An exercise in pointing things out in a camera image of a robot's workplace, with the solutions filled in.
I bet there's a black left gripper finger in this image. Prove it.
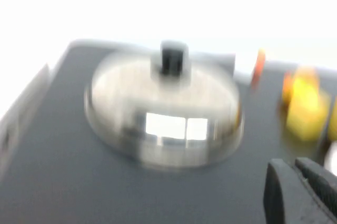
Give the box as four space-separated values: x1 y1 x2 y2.
264 157 337 224

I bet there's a stainless steel pot lid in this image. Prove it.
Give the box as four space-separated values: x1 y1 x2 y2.
84 40 244 169

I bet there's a white USB charger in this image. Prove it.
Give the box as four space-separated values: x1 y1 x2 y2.
324 145 337 176

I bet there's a large yellow cube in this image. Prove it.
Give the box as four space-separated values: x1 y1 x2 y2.
328 117 337 142

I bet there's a small yellow cube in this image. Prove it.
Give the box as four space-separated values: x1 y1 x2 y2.
279 68 330 142

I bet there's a small orange object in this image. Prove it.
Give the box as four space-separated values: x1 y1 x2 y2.
282 74 294 98

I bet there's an orange cube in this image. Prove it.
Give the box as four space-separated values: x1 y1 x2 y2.
249 49 266 90

